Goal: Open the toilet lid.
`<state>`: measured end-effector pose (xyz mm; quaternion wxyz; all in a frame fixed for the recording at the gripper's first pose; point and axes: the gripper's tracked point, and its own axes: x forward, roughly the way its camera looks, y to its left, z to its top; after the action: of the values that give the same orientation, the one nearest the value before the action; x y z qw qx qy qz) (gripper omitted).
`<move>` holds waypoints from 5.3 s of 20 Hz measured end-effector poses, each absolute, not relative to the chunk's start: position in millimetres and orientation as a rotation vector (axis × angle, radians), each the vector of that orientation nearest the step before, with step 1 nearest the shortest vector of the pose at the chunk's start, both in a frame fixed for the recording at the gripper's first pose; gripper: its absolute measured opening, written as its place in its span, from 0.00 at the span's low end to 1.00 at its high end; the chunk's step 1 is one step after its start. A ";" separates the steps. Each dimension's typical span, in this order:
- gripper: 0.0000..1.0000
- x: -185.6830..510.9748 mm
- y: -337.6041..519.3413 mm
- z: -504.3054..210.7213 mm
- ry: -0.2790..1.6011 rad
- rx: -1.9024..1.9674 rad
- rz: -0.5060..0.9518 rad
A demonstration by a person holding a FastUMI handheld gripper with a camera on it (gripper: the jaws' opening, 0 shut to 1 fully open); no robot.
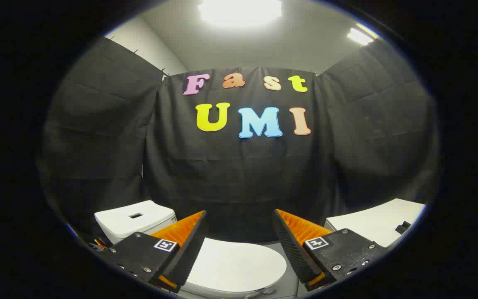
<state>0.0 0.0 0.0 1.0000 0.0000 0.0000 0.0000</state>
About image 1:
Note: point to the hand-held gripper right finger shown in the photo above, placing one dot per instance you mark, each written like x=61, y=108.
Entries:
x=291, y=249

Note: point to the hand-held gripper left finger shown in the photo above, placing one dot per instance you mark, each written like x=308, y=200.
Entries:
x=191, y=249

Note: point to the white toilet tank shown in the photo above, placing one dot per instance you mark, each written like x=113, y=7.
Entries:
x=127, y=220

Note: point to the black backdrop cloth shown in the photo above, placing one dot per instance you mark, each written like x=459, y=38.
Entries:
x=239, y=178

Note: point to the white drawer cabinet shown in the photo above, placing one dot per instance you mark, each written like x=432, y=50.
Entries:
x=378, y=224

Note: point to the small black holder block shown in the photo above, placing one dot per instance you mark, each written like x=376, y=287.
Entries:
x=403, y=227

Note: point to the small ceiling light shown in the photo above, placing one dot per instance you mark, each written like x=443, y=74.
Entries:
x=360, y=36

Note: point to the large ceiling light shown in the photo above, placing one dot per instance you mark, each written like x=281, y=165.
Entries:
x=239, y=11

